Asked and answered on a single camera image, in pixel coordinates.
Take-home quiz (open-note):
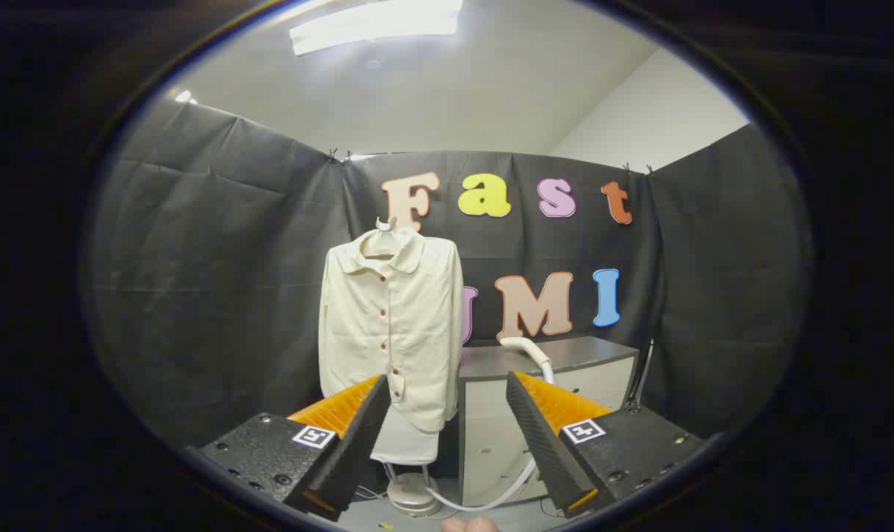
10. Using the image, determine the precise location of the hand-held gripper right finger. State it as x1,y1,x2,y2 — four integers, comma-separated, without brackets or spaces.
506,371,706,519

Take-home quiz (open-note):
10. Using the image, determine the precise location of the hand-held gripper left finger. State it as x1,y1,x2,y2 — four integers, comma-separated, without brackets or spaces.
187,374,392,522

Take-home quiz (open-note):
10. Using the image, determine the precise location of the white garment steamer hose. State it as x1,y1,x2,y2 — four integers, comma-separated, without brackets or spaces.
423,457,540,514

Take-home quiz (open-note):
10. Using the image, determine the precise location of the grey and white cabinet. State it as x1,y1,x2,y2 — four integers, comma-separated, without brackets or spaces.
458,336,640,508

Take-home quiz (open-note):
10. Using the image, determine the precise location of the cream button-up shirt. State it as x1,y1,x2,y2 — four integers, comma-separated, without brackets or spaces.
318,229,465,433

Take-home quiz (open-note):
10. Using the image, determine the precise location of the white clothes hanger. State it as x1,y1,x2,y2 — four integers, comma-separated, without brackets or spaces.
364,216,418,258

